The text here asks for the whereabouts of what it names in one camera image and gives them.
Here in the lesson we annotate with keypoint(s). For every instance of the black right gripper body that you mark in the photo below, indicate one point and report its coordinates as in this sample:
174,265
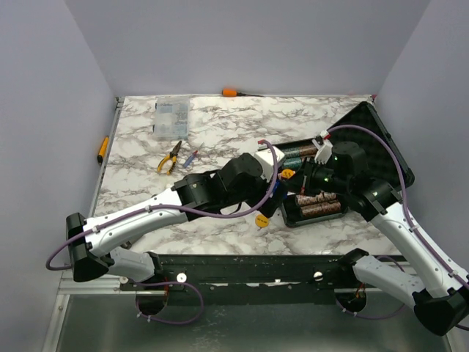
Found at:
316,177

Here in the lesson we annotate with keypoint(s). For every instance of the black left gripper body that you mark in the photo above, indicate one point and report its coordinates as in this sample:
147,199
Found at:
257,194

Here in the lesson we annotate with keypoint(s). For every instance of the black poker set case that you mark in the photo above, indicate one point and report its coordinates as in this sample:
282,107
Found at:
387,175

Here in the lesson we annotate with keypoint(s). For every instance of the yellow big blind button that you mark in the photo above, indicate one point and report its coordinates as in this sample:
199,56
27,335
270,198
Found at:
261,221
287,174

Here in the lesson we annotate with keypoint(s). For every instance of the brown 100 chip roll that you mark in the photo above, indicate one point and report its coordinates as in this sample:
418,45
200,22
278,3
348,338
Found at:
331,207
311,211

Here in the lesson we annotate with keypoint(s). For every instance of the blue small blind button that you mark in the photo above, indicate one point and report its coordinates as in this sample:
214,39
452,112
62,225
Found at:
280,187

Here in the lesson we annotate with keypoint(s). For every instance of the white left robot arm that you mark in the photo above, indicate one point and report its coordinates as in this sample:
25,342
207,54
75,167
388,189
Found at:
95,247

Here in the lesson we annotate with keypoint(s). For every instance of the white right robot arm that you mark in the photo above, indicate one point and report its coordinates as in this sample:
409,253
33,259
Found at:
438,293

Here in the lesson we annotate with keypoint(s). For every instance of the tan 10 chip roll in case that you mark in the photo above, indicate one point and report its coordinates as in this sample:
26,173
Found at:
326,197

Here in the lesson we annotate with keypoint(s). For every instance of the yellow big blind button in case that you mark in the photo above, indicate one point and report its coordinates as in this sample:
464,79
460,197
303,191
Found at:
287,174

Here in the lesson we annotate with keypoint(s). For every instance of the brown chip roll upper in case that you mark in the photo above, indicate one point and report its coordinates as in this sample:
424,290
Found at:
307,150

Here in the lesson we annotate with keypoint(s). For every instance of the green chip roll lower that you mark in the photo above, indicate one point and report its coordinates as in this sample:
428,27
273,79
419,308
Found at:
292,163

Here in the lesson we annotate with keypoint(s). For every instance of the green chip roll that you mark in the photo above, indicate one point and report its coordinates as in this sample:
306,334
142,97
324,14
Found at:
292,163
292,152

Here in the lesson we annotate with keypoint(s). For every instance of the green chip roll upper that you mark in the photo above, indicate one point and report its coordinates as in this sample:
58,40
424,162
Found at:
292,152

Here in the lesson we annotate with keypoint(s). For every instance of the blue small screwdriver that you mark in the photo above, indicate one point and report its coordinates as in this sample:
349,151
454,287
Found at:
190,159

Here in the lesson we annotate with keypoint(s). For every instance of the clear plastic organizer box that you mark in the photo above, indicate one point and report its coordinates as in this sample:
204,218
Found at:
170,121

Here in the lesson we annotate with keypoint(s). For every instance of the yellow utility knife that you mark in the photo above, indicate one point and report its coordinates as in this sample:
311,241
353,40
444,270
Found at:
102,151

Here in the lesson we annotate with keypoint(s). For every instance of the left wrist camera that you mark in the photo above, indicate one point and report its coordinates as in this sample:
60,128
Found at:
265,158

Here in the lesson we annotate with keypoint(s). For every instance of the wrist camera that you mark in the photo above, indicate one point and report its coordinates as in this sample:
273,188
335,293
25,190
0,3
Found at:
265,158
323,146

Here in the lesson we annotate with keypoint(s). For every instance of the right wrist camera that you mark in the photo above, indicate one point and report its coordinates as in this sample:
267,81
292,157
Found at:
323,146

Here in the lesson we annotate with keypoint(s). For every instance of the yellow handle pliers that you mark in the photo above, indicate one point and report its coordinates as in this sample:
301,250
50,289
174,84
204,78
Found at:
171,157

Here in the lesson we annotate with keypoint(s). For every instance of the orange handle screwdriver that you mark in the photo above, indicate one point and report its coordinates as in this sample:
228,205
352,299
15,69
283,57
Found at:
232,93

